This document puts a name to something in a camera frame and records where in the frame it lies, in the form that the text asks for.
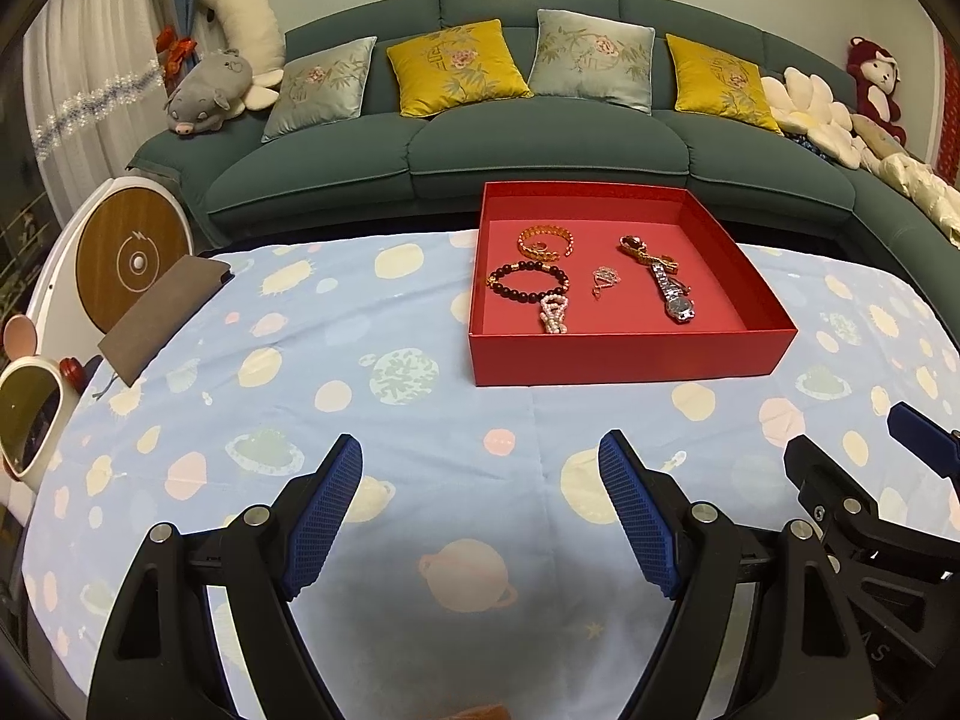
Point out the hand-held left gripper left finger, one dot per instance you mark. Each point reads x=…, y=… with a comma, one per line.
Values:
x=326, y=499

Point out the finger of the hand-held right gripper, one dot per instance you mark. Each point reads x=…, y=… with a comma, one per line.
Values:
x=832, y=491
x=926, y=439

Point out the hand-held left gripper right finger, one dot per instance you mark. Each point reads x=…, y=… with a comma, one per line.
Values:
x=634, y=499

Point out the red cardboard box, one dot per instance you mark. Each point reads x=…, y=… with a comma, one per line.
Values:
x=600, y=360

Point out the silver wrist watch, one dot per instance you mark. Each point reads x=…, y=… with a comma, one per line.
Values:
x=679, y=306

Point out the blue planet print blanket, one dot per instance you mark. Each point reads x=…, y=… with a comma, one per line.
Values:
x=300, y=390

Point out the cream folded blanket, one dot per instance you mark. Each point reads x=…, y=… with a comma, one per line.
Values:
x=922, y=195

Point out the brown notebook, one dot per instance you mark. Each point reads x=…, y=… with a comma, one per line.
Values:
x=161, y=315

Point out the small red knob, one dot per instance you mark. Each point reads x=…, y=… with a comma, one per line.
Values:
x=71, y=371

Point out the beige small cushion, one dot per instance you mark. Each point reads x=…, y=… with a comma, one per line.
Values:
x=874, y=136

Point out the white framed table mirror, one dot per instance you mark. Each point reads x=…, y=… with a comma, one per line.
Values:
x=30, y=412

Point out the white round device wooden disc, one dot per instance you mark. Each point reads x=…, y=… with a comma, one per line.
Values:
x=135, y=240

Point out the dark floral cushion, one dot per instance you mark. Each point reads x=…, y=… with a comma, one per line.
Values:
x=802, y=141

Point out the dark green sofa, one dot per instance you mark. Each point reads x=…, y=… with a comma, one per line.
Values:
x=337, y=165

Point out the white flower shaped cushion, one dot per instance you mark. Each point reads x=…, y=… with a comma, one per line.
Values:
x=814, y=112

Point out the red monkey plush toy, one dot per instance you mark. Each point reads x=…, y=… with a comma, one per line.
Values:
x=876, y=82

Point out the grey-green embroidered cushion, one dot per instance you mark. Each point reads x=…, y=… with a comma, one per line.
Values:
x=319, y=90
x=592, y=60

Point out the yellow embroidered cushion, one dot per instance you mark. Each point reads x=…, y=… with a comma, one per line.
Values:
x=457, y=67
x=720, y=82

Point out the grey pig plush toy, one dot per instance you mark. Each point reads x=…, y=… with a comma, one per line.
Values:
x=210, y=90

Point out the white sheer curtain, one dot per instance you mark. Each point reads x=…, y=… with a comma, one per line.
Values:
x=90, y=90

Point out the white cow plush toy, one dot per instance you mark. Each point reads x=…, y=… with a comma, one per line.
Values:
x=244, y=15

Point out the red wall hanging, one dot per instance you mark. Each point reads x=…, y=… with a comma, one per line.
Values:
x=946, y=112

